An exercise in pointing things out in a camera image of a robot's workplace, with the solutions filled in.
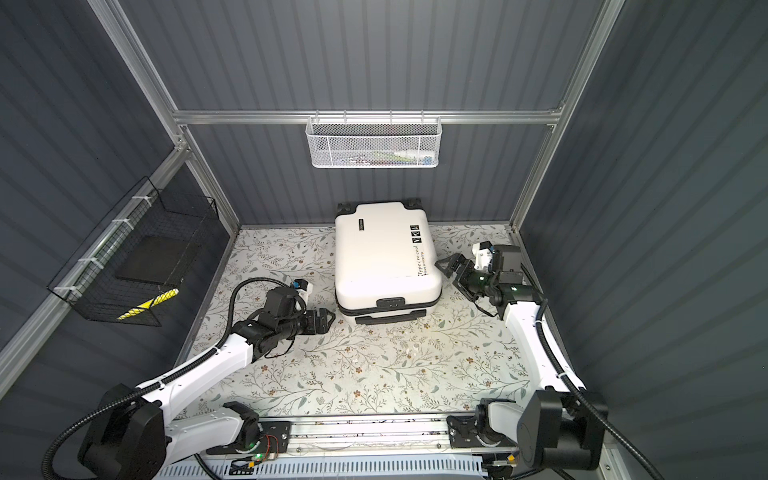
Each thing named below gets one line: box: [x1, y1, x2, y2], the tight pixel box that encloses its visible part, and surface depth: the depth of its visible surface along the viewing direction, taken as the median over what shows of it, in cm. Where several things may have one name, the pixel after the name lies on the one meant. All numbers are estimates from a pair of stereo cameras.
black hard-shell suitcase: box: [335, 198, 443, 325], surface depth 86 cm
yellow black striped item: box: [117, 288, 180, 320], surface depth 67 cm
